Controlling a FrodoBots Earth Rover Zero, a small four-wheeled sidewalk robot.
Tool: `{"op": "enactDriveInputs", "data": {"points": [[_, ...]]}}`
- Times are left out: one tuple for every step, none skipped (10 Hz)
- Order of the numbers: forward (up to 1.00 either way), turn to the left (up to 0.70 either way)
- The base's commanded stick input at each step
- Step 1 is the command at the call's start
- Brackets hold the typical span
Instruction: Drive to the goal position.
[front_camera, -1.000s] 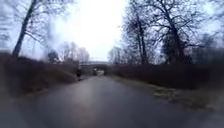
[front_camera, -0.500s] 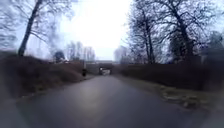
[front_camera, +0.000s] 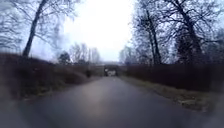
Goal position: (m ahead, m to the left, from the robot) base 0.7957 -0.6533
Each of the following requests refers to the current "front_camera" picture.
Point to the dark hedge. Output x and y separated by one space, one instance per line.
180 76

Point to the overgrown earth bank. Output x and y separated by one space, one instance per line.
36 75

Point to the grey asphalt road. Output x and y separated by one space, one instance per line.
110 103

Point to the large bare tree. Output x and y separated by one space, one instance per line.
32 31

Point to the building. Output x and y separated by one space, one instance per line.
111 71

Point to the grass verge with leaves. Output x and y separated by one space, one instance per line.
173 94

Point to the group of distant bare trees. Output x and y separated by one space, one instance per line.
81 53

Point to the row of bare trees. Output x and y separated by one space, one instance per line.
173 33

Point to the person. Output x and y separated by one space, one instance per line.
88 72

